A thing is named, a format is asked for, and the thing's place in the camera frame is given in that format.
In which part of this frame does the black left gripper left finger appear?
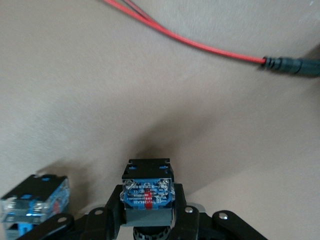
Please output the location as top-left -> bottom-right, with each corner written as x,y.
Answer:
14,183 -> 126,240

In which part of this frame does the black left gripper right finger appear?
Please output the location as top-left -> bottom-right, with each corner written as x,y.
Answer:
169,183 -> 270,240

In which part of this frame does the green push button switch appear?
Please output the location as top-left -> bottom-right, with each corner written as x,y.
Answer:
119,157 -> 176,240

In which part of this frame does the yellow push button switch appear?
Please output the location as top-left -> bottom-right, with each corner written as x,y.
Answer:
0,173 -> 70,240

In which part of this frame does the red black twisted cable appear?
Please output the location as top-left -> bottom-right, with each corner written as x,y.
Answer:
101,0 -> 320,78

